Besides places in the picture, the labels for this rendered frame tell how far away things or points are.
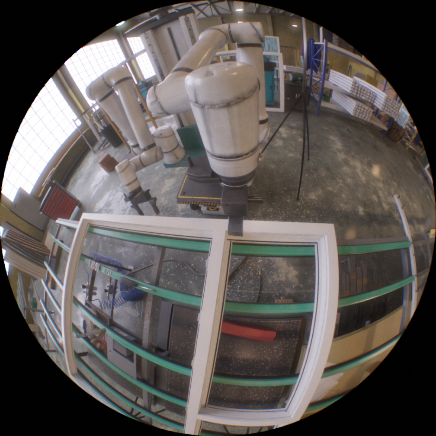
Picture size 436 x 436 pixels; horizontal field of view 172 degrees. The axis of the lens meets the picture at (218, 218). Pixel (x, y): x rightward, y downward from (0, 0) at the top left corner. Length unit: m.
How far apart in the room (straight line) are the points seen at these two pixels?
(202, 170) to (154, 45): 0.98
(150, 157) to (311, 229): 0.83
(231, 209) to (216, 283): 0.27
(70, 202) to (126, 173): 3.18
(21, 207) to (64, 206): 3.77
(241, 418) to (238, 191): 0.84
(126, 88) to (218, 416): 1.52
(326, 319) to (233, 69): 0.62
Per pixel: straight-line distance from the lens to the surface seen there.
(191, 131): 1.16
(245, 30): 0.80
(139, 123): 0.84
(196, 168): 0.28
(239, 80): 0.17
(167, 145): 1.12
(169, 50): 1.12
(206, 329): 0.51
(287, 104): 3.81
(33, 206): 7.36
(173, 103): 0.33
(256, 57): 0.80
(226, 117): 0.17
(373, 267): 1.64
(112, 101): 0.99
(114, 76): 0.92
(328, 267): 0.56
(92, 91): 0.99
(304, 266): 1.53
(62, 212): 3.93
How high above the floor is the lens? 1.40
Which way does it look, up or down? 62 degrees down
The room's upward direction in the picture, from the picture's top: 22 degrees counter-clockwise
